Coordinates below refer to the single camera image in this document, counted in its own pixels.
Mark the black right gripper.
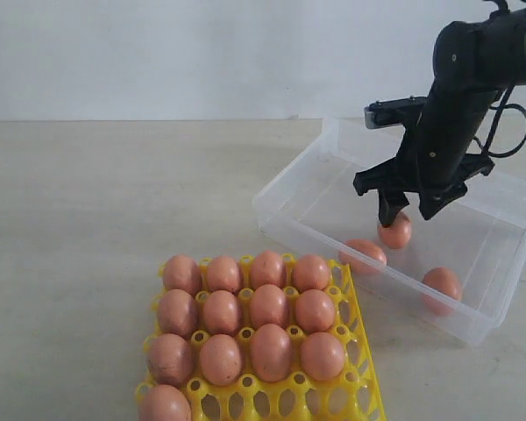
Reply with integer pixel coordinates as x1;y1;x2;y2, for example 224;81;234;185
353;96;494;227

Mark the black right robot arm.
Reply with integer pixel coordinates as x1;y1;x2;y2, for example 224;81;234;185
353;1;526;227

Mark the brown egg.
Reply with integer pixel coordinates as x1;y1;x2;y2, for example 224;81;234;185
156;289;199;339
203;290;243;336
422;267;463;317
377;211;412;250
147;333;195;388
338;239;387;276
249;250;287;289
300;332;345;382
295;289;336;334
291;254;331;293
250;324;293;382
199;334;243;387
206;255;243;295
249;284;289;329
161;254;203;296
139;385;192;421

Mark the black cable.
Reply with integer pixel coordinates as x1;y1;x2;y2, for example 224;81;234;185
414;0;526;207

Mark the yellow plastic egg tray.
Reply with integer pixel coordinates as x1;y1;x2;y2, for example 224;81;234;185
135;253;385;420

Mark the clear plastic container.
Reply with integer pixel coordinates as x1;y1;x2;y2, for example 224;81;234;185
253;118;526;346

